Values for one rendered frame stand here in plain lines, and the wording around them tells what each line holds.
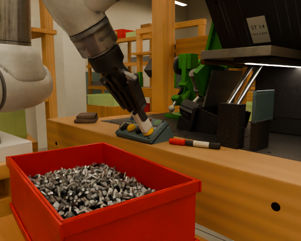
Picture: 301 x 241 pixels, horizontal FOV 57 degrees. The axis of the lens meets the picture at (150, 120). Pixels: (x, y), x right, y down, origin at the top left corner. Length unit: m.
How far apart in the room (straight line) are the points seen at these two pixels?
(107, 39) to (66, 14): 0.09
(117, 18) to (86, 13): 9.63
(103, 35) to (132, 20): 10.10
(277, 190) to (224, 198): 0.11
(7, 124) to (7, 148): 0.58
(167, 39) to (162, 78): 0.20
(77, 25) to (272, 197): 0.48
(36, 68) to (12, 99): 0.13
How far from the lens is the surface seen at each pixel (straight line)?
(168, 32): 1.55
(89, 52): 0.60
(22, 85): 0.95
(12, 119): 1.41
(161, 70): 1.51
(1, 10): 0.99
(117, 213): 0.35
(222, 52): 0.62
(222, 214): 0.61
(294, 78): 0.92
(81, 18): 0.57
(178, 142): 0.71
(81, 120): 1.08
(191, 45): 1.50
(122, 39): 6.98
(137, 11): 10.95
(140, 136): 0.74
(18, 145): 0.85
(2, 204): 0.87
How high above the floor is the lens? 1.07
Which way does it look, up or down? 9 degrees down
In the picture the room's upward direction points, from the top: straight up
